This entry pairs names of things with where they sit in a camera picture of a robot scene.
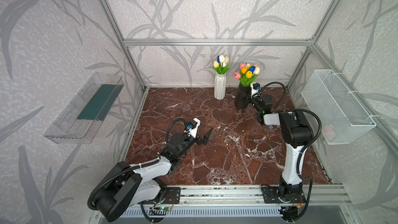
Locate white ribbed ceramic vase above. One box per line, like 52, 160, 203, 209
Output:
214, 73, 227, 100

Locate orange pink tulip bundle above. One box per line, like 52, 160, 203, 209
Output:
239, 63, 254, 87

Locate green circuit board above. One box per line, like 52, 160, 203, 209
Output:
151, 206, 173, 215

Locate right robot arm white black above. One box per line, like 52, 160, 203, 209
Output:
237, 91, 322, 198

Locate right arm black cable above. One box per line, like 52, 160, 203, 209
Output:
259, 81, 323, 181

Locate cream tulip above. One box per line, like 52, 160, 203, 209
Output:
254, 66, 260, 75

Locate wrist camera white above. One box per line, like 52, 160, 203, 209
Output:
250, 83, 261, 98
184, 118, 201, 139

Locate white artificial tulip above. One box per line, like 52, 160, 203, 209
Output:
219, 55, 225, 63

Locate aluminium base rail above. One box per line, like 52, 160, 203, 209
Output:
118, 184, 352, 218

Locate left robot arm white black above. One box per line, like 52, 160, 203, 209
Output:
87, 129, 212, 222

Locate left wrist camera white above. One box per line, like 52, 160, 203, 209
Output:
184, 118, 201, 139

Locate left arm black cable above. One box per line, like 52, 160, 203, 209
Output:
86, 158, 161, 211

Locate bright yellow artificial tulip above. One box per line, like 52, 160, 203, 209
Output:
213, 61, 229, 75

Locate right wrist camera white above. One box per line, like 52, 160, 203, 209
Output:
250, 83, 261, 98

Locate black cylindrical vase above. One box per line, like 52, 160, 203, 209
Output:
234, 83, 251, 111

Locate white wire mesh basket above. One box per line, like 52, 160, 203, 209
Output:
301, 69, 377, 145

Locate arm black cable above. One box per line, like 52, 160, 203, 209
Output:
86, 158, 161, 211
259, 81, 323, 181

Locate clear plastic wall tray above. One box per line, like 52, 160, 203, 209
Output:
44, 72, 124, 144

